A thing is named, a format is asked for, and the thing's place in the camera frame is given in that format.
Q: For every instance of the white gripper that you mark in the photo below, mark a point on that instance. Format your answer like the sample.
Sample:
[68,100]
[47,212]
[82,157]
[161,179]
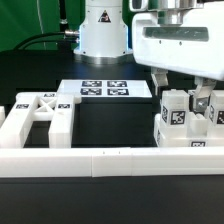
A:
[185,36]

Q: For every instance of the white U-shaped obstacle fence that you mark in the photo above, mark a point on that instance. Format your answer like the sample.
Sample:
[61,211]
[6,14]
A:
[105,162]

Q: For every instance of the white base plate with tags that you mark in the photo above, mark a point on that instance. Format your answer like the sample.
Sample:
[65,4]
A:
[106,88]

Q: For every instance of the white chair back frame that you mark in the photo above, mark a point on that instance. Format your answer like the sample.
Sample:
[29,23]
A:
[57,108]

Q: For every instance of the white chair seat part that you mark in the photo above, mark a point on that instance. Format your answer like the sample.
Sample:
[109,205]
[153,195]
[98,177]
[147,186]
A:
[197,132]

